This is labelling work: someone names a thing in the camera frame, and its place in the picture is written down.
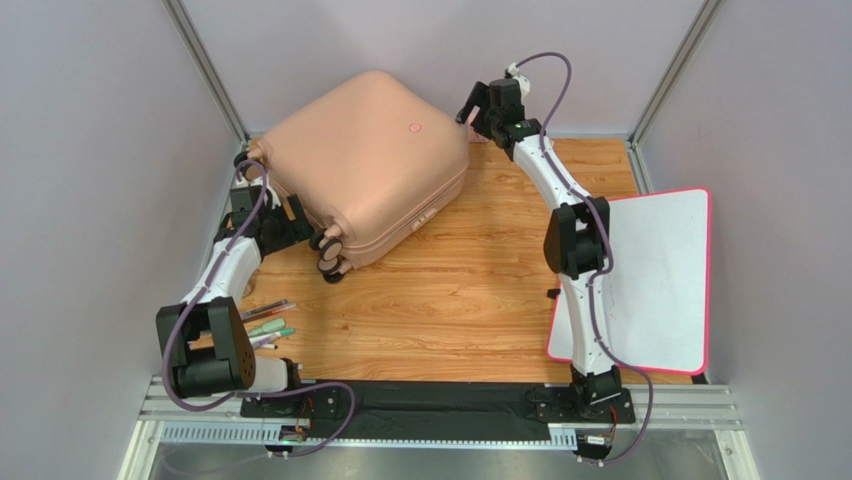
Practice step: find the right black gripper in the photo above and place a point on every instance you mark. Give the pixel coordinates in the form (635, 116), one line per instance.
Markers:
(476, 106)

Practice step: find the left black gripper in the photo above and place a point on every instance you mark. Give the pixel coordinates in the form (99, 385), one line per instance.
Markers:
(297, 229)

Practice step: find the pink suitcase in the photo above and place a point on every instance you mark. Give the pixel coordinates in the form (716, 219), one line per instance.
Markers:
(371, 163)

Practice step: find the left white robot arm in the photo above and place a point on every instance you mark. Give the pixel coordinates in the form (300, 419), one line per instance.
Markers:
(203, 339)

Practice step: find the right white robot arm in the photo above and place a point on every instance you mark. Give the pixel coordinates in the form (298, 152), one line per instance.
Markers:
(575, 247)

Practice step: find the green marker pens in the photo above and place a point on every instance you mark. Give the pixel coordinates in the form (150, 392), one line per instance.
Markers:
(263, 336)

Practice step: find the white board pink edge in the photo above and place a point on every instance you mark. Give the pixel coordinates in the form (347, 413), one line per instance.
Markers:
(656, 300)

